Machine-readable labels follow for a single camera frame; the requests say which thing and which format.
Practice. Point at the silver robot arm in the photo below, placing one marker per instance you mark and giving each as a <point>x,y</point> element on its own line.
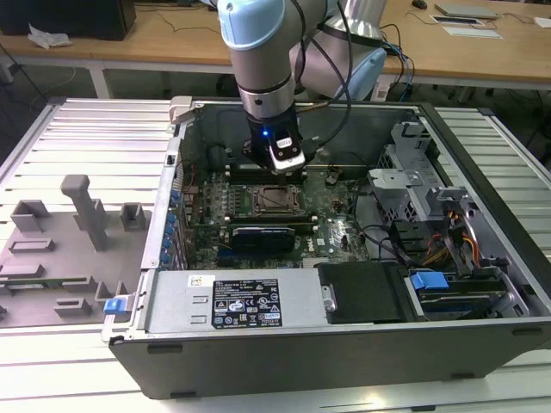
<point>258,56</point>

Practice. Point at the black cpu socket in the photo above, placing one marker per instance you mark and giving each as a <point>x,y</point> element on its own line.
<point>255,202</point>

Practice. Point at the blue expansion slot clip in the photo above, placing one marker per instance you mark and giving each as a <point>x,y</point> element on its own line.
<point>169,232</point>
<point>171,220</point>
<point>167,245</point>
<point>165,258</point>
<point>175,198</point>

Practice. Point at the coin battery holder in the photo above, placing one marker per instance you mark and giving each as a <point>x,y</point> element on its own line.
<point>332,178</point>

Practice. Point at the black ram stick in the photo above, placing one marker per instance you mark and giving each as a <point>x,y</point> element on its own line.
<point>275,223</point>

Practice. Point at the black graphics card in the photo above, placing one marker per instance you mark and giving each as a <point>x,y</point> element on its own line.
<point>262,238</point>

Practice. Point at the white power adapter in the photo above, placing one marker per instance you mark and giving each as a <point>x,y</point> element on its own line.
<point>381,91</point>

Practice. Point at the wooden desk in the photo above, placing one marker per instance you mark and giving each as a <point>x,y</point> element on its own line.
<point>172,43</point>

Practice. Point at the green motherboard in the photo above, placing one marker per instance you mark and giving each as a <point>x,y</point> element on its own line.
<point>331,241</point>

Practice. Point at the silver perforated drive cage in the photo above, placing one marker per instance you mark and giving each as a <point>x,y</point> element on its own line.
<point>396,189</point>

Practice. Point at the black computer mouse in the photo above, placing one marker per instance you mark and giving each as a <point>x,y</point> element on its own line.
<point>419,4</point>

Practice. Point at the black plastic drive shroud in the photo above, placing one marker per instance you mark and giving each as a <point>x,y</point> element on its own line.
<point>366,292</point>

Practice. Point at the grey power supply unit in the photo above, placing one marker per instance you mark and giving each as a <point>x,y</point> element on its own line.
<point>181,301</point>

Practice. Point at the grey metal disk bay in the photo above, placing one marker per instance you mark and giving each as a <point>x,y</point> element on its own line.
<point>478,206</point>

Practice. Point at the black computer tower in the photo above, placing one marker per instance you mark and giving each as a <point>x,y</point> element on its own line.
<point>64,17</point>

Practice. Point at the grey laptop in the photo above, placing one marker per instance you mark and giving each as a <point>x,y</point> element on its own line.
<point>467,10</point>

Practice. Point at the blue disk carrier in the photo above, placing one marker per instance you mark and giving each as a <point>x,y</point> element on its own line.
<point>428,286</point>

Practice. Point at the crumpled clear plastic bag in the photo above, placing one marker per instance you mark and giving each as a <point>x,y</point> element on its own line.
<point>47,38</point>

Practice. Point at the blue case latch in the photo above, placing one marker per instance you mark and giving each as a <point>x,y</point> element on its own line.
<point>115,306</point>

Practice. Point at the black open pc case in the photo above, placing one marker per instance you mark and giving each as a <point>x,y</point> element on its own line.
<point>301,365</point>

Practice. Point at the grey parts rack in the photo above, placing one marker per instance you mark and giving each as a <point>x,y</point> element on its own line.
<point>51,254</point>

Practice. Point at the green ram stick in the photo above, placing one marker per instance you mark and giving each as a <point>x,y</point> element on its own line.
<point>26,284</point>

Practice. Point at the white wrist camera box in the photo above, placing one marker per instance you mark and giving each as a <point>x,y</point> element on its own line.
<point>287,155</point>

